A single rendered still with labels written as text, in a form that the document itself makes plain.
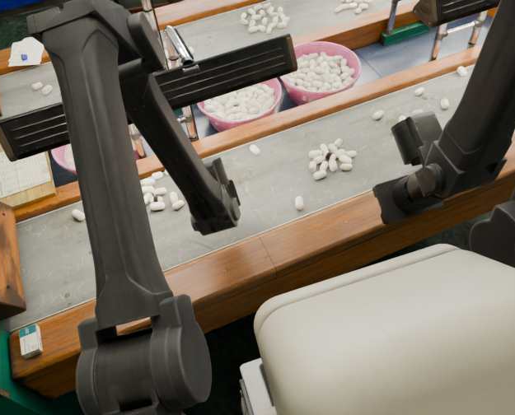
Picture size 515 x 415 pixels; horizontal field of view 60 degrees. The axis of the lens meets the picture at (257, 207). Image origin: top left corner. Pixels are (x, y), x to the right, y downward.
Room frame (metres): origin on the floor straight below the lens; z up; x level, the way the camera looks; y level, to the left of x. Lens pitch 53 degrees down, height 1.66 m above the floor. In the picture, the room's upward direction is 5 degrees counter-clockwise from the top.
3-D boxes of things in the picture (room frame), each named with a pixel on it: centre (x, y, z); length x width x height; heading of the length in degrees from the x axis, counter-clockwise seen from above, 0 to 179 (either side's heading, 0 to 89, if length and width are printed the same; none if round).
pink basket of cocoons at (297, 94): (1.21, -0.24, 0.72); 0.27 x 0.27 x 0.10
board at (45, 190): (0.90, 0.65, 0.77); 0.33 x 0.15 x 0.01; 19
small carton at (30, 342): (0.37, 0.49, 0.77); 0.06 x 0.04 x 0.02; 19
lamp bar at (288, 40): (0.76, 0.19, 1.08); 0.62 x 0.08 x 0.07; 109
